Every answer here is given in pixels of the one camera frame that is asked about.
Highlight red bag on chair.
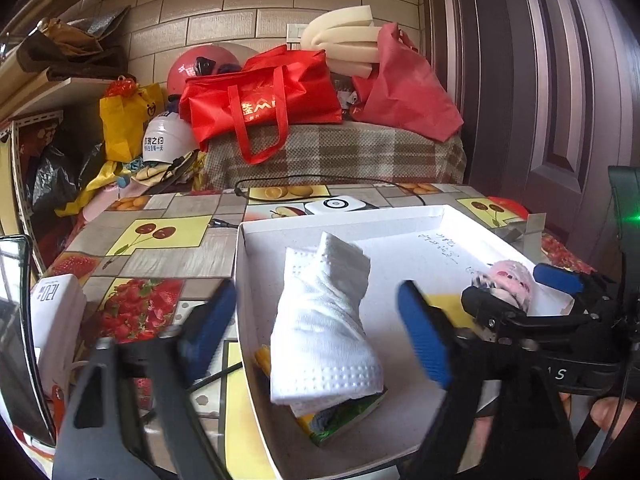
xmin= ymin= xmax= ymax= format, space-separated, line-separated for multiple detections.
xmin=489 ymin=196 xmax=529 ymax=220

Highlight fruit print tablecloth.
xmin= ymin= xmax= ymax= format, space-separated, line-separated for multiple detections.
xmin=29 ymin=181 xmax=597 ymax=480

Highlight dark red fabric bag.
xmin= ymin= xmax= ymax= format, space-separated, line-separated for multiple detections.
xmin=350 ymin=23 xmax=463 ymax=142

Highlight pink helmet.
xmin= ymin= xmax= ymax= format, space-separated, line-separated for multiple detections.
xmin=166 ymin=44 xmax=240 ymax=96

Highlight white charger box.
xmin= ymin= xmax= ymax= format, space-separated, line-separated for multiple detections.
xmin=30 ymin=274 xmax=87 ymax=398

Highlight pink plush ball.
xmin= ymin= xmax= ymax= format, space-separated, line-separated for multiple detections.
xmin=472 ymin=260 xmax=535 ymax=313

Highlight white cardboard box tray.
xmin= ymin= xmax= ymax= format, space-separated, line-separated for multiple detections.
xmin=233 ymin=204 xmax=576 ymax=480

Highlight plaid covered furniture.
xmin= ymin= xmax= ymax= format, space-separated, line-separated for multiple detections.
xmin=196 ymin=122 xmax=466 ymax=191

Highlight yellow bag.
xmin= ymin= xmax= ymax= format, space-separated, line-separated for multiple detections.
xmin=100 ymin=76 xmax=165 ymax=162

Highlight black plastic bag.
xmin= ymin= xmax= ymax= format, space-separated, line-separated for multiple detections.
xmin=26 ymin=142 xmax=105 ymax=214

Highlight red glossy tote bag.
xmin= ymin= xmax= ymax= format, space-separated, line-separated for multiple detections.
xmin=179 ymin=44 xmax=343 ymax=165

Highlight person hand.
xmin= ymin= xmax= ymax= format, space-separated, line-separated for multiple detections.
xmin=469 ymin=398 xmax=637 ymax=462

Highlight white helmet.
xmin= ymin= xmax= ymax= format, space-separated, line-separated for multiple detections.
xmin=142 ymin=112 xmax=198 ymax=164

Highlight wooden shelf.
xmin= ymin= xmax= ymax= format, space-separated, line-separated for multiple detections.
xmin=1 ymin=67 xmax=112 ymax=127

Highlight cream foam tubes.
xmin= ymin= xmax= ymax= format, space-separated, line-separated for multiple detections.
xmin=300 ymin=6 xmax=381 ymax=79

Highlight brown paper bag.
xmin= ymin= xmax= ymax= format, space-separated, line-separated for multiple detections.
xmin=16 ymin=18 xmax=128 ymax=80

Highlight white towel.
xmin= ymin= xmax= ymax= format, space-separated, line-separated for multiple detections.
xmin=270 ymin=232 xmax=384 ymax=417

